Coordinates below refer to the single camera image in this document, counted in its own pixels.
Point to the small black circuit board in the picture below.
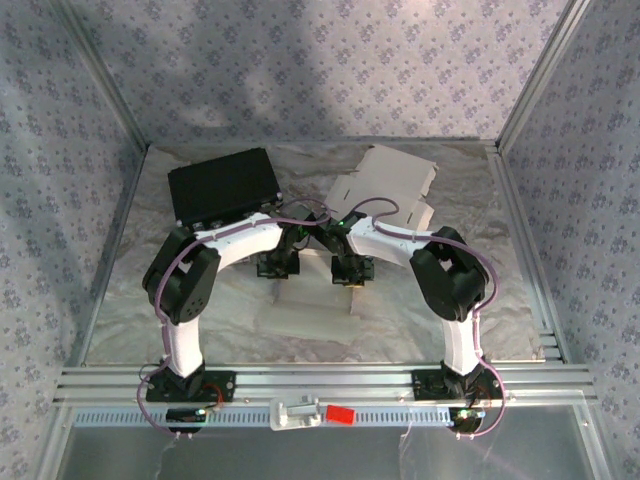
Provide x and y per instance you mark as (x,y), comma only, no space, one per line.
(182,415)
(467,417)

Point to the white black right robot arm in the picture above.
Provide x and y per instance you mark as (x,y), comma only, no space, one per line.
(380,240)

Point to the aluminium frame leg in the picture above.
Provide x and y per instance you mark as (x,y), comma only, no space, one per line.
(592,445)
(55,445)

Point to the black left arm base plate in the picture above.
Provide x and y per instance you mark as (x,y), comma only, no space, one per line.
(225,385)

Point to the red plastic block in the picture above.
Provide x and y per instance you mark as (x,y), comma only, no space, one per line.
(340,415)

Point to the aluminium side rail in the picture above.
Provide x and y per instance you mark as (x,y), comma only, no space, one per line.
(527,250)
(110,250)

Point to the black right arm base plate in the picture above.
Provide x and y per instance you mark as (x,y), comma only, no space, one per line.
(425,385)

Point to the thin aluminium table rail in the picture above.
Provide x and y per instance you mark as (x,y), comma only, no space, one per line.
(300,142)

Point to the wide aluminium base rail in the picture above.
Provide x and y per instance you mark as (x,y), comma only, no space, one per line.
(325,380)

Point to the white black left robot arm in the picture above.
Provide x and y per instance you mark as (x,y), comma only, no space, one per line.
(240,240)

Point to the grey metal panel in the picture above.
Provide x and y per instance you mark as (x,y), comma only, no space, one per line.
(320,455)

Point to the black hard case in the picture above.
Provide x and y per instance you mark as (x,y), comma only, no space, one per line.
(220,187)

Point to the white plastic bracket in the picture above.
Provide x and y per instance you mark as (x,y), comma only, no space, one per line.
(295,412)

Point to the pale lavender paper box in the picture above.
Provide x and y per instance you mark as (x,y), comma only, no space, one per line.
(310,300)

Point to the aluminium frame post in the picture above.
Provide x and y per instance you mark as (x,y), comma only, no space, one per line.
(540,75)

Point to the white cardboard paper box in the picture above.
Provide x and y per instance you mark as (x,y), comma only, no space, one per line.
(390,175)

